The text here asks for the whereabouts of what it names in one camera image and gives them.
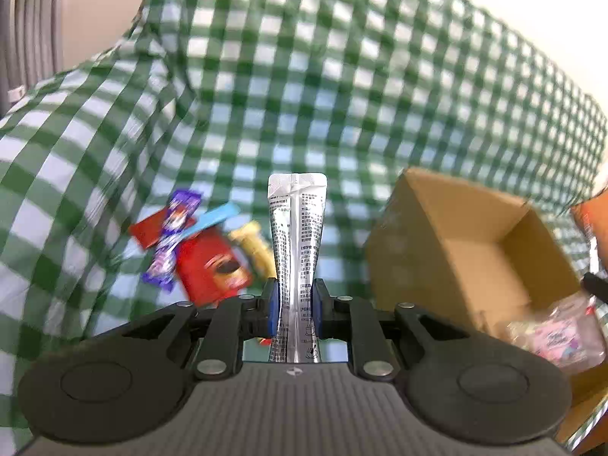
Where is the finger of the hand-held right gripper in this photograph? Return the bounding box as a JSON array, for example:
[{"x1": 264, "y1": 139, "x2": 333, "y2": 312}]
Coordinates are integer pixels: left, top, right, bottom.
[{"x1": 582, "y1": 272, "x2": 608, "y2": 306}]

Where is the red coffee packet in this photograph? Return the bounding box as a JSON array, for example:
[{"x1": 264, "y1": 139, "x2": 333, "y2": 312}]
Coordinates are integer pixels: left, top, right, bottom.
[{"x1": 177, "y1": 229, "x2": 251, "y2": 306}]

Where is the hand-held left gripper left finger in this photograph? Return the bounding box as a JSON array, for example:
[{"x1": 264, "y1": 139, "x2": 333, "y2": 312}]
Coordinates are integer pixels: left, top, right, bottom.
[{"x1": 102, "y1": 278, "x2": 279, "y2": 382}]

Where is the orange pillow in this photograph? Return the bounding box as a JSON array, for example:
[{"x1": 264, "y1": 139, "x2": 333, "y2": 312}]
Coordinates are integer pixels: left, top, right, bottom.
[{"x1": 570, "y1": 190, "x2": 608, "y2": 271}]

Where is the pink clear snack bag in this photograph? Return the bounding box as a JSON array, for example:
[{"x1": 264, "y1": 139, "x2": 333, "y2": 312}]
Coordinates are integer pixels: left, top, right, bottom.
[{"x1": 506, "y1": 292, "x2": 607, "y2": 374}]

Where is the yellow snack packet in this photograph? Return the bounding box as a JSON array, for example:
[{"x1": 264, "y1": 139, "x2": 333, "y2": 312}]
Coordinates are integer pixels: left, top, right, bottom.
[{"x1": 229, "y1": 221, "x2": 276, "y2": 277}]

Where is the silver stick packet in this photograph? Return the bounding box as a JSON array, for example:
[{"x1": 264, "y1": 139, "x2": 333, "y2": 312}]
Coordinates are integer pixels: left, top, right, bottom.
[{"x1": 267, "y1": 172, "x2": 328, "y2": 364}]

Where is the green checked cloth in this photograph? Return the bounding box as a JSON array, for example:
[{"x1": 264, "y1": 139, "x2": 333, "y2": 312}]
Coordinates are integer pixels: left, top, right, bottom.
[{"x1": 0, "y1": 0, "x2": 608, "y2": 456}]

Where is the purple snack packet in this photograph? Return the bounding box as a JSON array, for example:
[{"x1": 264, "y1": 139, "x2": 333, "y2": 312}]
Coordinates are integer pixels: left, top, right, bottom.
[{"x1": 142, "y1": 190, "x2": 203, "y2": 293}]

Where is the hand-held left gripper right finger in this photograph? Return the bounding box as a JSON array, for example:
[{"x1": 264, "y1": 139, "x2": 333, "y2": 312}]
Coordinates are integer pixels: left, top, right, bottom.
[{"x1": 311, "y1": 278, "x2": 477, "y2": 382}]

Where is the blue stick packet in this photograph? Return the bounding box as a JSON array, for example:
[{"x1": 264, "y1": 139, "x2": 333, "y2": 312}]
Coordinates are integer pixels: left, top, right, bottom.
[{"x1": 121, "y1": 203, "x2": 239, "y2": 260}]

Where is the grey curtain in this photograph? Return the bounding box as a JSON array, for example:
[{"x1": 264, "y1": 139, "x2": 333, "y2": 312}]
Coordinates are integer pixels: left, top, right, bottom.
[{"x1": 0, "y1": 0, "x2": 65, "y2": 105}]

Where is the small red snack packet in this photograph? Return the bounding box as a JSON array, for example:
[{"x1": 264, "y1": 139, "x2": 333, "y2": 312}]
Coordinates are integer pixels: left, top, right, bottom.
[{"x1": 129, "y1": 211, "x2": 196, "y2": 250}]

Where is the brown cardboard box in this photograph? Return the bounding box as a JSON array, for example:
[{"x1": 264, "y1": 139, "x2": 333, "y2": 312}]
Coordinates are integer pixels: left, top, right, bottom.
[{"x1": 363, "y1": 167, "x2": 608, "y2": 447}]

